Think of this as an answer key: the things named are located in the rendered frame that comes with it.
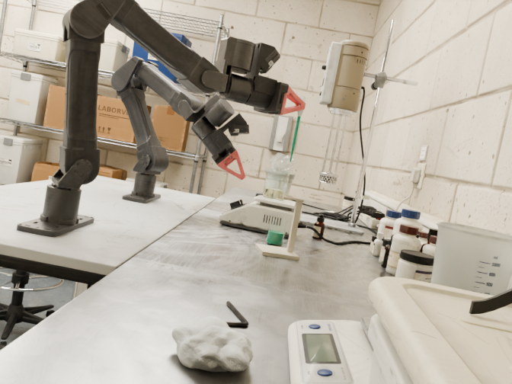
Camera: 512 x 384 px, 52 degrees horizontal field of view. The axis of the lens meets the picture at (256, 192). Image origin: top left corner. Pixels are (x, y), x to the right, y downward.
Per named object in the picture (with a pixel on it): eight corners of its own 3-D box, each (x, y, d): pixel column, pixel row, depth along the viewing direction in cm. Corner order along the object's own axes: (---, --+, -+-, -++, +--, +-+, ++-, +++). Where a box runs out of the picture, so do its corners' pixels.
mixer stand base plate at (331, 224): (273, 218, 172) (273, 215, 172) (273, 211, 192) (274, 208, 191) (363, 235, 171) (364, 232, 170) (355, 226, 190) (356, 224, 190)
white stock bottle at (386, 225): (369, 248, 145) (378, 207, 144) (385, 249, 148) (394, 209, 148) (385, 254, 140) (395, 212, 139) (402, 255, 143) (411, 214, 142)
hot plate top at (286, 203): (251, 200, 136) (252, 196, 136) (259, 197, 148) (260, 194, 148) (297, 209, 134) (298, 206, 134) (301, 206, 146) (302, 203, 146)
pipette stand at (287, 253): (261, 255, 109) (273, 193, 107) (254, 246, 116) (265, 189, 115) (299, 260, 110) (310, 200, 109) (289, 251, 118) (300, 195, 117)
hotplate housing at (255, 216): (217, 224, 138) (222, 194, 137) (228, 219, 150) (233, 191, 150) (301, 242, 134) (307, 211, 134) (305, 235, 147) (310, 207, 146)
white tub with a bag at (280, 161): (268, 194, 258) (276, 151, 256) (295, 200, 252) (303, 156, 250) (255, 194, 245) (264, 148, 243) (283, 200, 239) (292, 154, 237)
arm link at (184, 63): (212, 76, 115) (92, -24, 100) (229, 75, 107) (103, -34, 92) (181, 123, 113) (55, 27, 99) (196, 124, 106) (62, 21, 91)
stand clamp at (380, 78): (342, 80, 176) (345, 64, 175) (338, 84, 187) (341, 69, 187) (416, 94, 175) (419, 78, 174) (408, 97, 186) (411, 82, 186)
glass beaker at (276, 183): (267, 198, 145) (273, 168, 144) (288, 203, 142) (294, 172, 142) (255, 198, 139) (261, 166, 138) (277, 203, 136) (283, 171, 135)
